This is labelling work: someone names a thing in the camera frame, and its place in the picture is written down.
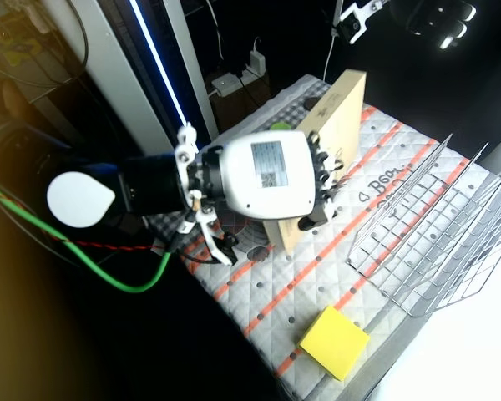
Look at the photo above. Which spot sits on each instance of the grey quilt with orange stripes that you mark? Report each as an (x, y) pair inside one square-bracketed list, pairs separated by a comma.
[(275, 292)]

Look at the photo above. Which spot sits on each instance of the yellow sponge block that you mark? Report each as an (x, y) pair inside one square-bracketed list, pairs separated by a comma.
[(334, 342)]

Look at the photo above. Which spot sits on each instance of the tan wooden board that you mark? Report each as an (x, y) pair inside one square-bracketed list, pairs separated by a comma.
[(338, 113)]

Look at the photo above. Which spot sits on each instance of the white and black hand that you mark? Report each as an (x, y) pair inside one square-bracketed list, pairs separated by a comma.
[(267, 179), (438, 18)]

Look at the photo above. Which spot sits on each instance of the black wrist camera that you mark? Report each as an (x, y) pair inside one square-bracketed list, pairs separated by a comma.
[(225, 248), (352, 27)]

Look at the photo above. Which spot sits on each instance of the blue light strip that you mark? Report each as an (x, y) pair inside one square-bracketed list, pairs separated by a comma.
[(158, 71)]

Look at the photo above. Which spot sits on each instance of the white metal frame post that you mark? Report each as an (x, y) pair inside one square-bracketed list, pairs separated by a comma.
[(108, 75)]

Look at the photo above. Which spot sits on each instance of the white charger plug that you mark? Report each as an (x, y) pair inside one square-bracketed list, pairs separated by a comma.
[(257, 60)]

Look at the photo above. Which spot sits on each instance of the white power strip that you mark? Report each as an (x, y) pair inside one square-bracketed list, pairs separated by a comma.
[(227, 83)]

